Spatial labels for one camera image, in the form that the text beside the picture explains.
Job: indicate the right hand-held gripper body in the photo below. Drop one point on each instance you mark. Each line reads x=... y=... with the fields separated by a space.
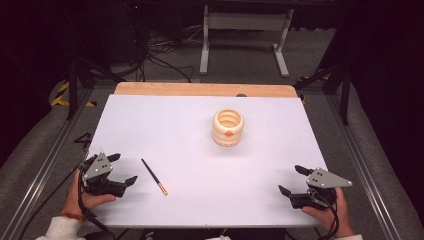
x=325 y=180

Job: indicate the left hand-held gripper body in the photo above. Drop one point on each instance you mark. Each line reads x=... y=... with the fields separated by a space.
x=97 y=166

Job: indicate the black pencil with orange tip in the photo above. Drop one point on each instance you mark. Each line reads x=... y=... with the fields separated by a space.
x=154 y=177

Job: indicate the cream ribbed pen holder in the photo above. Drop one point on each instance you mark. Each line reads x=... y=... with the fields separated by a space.
x=228 y=128

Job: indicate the person's right hand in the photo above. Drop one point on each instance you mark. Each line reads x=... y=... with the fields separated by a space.
x=328 y=215

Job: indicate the person's left hand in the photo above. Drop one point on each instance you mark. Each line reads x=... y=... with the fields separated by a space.
x=86 y=201

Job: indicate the white table board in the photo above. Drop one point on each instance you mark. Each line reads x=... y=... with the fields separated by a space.
x=200 y=166

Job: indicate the yellow and black floor tape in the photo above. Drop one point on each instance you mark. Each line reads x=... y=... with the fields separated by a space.
x=60 y=98

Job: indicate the black tripod stand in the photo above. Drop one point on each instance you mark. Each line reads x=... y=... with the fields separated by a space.
x=345 y=96
x=71 y=90

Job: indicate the dark round knob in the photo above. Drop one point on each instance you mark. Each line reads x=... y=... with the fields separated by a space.
x=241 y=95

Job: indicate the wooden table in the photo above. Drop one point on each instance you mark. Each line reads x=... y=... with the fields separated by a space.
x=186 y=89

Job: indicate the white metal stand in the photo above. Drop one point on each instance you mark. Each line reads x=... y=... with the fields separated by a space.
x=246 y=21

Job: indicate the black triangular bracket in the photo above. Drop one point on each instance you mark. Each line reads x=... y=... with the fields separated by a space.
x=84 y=138

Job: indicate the aluminium rail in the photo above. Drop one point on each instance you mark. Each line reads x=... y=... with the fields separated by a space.
x=43 y=170
x=363 y=166

